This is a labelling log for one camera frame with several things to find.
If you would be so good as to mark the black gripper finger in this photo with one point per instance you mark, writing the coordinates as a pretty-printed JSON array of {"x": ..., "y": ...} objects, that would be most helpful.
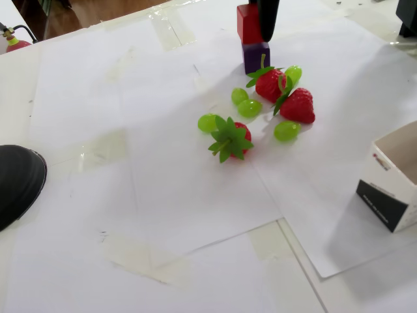
[{"x": 268, "y": 16}]

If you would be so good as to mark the red wooden cube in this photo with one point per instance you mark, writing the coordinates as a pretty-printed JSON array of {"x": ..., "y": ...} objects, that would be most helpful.
[{"x": 249, "y": 27}]

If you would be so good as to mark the purple wooden cube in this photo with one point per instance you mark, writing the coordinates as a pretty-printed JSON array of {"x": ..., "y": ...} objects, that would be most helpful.
[{"x": 255, "y": 57}]

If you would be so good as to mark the red plastic strawberry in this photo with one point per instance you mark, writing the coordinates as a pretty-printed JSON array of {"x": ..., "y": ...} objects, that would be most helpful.
[
  {"x": 268, "y": 84},
  {"x": 228, "y": 140},
  {"x": 299, "y": 106}
]

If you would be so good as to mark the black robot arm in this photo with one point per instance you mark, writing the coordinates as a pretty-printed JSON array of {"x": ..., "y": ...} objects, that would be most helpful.
[{"x": 408, "y": 16}]

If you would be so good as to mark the beige masking tape strip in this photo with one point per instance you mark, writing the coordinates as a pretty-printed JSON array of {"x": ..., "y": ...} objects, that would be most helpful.
[
  {"x": 270, "y": 241},
  {"x": 97, "y": 150},
  {"x": 172, "y": 32},
  {"x": 146, "y": 261}
]

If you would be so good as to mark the open black white cardboard box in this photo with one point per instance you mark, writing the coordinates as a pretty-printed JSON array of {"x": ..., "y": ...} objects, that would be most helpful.
[{"x": 381, "y": 208}]

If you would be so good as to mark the dark brown wooden furniture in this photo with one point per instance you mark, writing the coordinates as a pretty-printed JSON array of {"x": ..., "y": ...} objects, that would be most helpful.
[{"x": 32, "y": 13}]

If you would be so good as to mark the red fire extinguisher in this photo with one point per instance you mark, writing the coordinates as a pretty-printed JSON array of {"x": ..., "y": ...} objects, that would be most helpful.
[{"x": 16, "y": 45}]

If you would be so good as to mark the black round object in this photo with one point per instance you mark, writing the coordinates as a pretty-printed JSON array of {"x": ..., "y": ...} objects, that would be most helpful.
[{"x": 19, "y": 182}]

